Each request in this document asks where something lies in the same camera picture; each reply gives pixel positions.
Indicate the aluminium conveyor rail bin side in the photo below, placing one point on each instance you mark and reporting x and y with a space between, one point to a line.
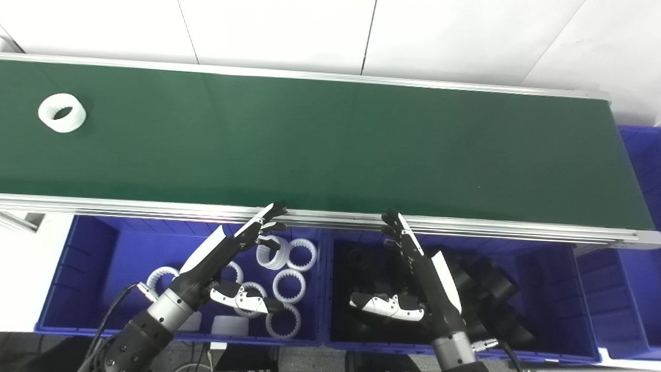
155 206

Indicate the aluminium conveyor rail wall side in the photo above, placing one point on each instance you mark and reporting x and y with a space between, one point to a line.
310 76

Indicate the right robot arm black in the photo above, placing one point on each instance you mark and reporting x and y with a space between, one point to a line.
454 354

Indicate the white cylinder part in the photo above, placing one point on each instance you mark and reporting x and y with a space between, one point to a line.
193 323
231 326

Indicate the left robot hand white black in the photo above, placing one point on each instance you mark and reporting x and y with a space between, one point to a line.
211 258

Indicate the aluminium conveyor support leg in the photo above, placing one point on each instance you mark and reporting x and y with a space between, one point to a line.
18 219

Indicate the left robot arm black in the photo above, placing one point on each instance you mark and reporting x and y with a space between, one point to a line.
150 330

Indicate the green conveyor belt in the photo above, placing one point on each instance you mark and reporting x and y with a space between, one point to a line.
310 144

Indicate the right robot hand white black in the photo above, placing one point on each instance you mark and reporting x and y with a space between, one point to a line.
441 289

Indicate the blue bin with white parts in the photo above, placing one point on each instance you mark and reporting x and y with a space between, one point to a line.
88 268

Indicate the blue empty bin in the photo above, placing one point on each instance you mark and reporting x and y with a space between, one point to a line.
640 289

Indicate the blue bin with black parts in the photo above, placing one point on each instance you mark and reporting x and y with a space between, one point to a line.
557 289

